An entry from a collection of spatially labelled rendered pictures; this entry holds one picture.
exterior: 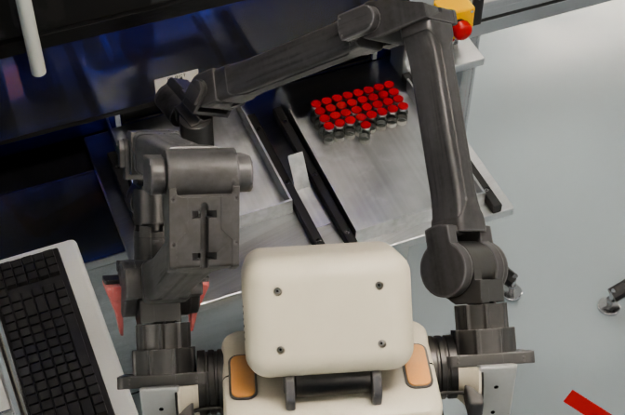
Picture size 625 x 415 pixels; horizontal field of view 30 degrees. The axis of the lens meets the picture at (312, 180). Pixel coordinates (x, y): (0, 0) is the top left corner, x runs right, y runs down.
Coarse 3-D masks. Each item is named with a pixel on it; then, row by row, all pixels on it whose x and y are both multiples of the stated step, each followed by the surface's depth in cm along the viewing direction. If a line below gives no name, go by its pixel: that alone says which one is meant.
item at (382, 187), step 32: (416, 128) 231; (320, 160) 225; (352, 160) 225; (384, 160) 225; (416, 160) 225; (352, 192) 219; (384, 192) 219; (416, 192) 220; (480, 192) 216; (352, 224) 209; (384, 224) 210; (416, 224) 214
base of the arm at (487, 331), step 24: (456, 312) 158; (480, 312) 155; (504, 312) 157; (456, 336) 156; (480, 336) 154; (504, 336) 155; (456, 360) 153; (480, 360) 153; (504, 360) 154; (528, 360) 154
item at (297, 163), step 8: (288, 160) 218; (296, 160) 219; (296, 168) 219; (304, 168) 219; (296, 176) 219; (304, 176) 220; (296, 184) 219; (304, 184) 220; (304, 192) 219; (312, 192) 219; (304, 200) 218; (312, 200) 218; (312, 208) 216; (320, 208) 216; (312, 216) 215; (320, 216) 215; (320, 224) 214
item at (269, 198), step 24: (144, 120) 232; (168, 120) 232; (216, 120) 233; (240, 120) 233; (216, 144) 228; (240, 144) 228; (264, 168) 223; (240, 192) 219; (264, 192) 219; (240, 216) 211; (264, 216) 213
